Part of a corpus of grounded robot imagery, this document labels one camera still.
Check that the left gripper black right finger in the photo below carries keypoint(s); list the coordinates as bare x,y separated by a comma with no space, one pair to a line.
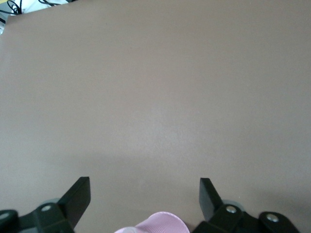
213,208

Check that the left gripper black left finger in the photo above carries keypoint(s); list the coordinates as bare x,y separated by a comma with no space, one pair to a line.
73,204

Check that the pink mesh cup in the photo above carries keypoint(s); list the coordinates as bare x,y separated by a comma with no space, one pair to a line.
160,223

